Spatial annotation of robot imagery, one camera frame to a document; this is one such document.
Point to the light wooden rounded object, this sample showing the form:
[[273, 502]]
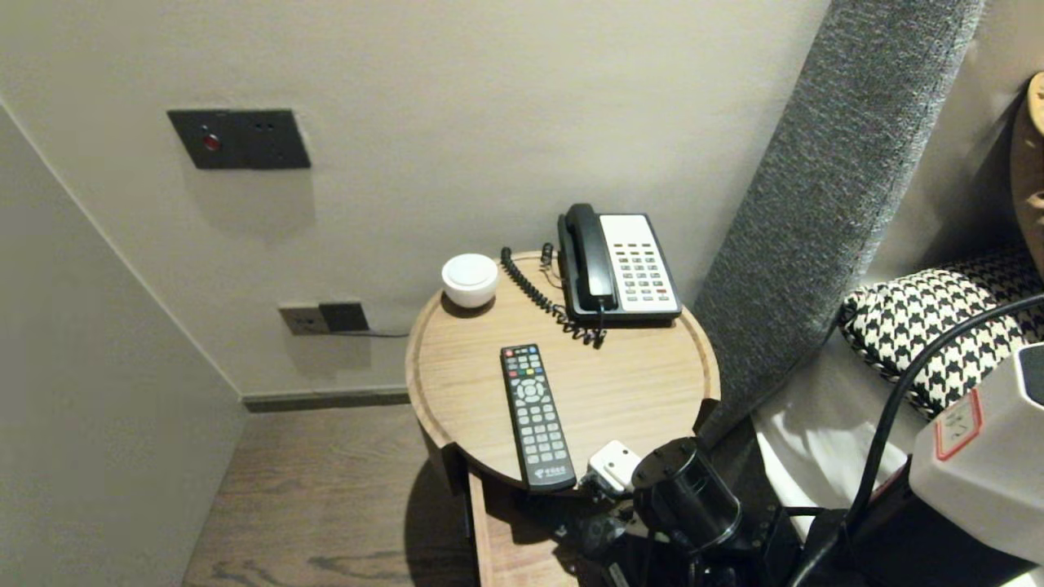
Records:
[[1029, 163]]

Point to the black and white telephone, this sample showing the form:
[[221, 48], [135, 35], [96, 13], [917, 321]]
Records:
[[644, 269]]

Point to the dark wall switch panel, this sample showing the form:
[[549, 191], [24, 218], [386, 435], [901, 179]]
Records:
[[238, 139]]

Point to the black white houndstooth pillow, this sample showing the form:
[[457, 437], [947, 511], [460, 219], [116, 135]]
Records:
[[922, 326]]

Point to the silver wall socket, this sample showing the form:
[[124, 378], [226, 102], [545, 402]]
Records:
[[302, 319]]

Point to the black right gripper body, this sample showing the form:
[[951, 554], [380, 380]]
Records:
[[640, 567]]

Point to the small white round device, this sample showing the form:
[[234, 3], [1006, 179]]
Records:
[[470, 280]]

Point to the round wooden nightstand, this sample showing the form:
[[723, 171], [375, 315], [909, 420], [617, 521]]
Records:
[[636, 383]]

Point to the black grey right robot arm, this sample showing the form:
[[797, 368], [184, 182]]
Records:
[[685, 497]]

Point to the black telephone handset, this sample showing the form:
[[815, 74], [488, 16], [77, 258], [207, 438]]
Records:
[[591, 254]]

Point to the grey fabric headboard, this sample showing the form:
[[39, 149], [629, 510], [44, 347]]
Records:
[[824, 204]]

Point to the white bed sheet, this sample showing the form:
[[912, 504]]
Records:
[[816, 432]]

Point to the dark grey bed base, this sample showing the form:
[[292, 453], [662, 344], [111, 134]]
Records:
[[746, 473]]

